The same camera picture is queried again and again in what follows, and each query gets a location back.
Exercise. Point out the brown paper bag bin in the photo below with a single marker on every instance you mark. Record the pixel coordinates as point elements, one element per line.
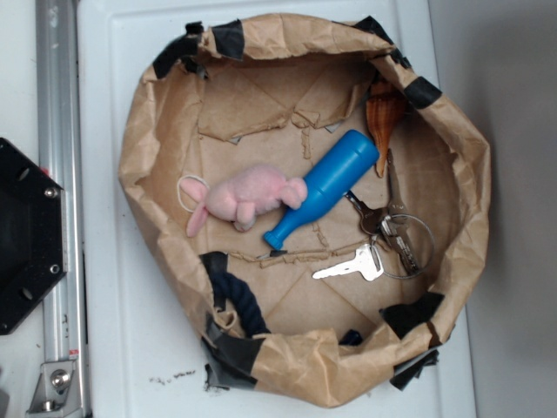
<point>281,89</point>

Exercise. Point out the pink plush bunny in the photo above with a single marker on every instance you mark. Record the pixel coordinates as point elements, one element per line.
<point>241,198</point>

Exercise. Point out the blue plastic bottle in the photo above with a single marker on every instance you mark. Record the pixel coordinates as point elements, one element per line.
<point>327,182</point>

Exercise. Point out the silver flat key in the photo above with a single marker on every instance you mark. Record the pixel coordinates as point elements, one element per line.
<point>366,261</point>

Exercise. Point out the bunch of metal keys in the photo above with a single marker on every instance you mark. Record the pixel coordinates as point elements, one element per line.
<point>391,221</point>

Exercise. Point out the orange seashell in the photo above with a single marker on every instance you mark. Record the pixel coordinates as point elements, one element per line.
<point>385,108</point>

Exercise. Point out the white plastic tray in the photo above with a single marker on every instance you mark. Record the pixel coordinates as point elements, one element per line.
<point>145,358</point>

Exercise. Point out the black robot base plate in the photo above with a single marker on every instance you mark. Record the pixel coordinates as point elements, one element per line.
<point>32,242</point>

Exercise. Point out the metal corner bracket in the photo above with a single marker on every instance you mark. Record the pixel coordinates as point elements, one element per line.
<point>57,393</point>

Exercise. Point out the aluminium rail profile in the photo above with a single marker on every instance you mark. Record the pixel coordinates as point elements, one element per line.
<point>65,323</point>

